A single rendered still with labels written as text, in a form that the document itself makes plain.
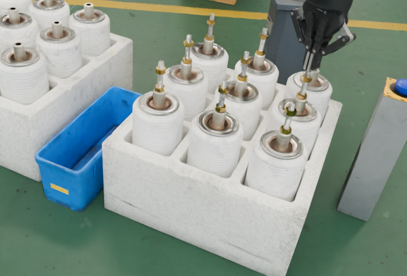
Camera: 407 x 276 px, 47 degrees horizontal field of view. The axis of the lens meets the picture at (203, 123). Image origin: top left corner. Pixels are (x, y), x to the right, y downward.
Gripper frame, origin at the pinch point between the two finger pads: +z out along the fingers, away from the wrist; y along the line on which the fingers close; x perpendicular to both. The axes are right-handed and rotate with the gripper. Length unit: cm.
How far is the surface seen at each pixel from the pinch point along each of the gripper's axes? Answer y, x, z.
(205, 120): 6.9, 17.5, 10.6
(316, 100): 1.7, -8.0, 12.4
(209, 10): 86, -53, 35
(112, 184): 17.0, 30.9, 27.8
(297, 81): 7.1, -7.7, 10.7
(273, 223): -11.4, 15.9, 21.8
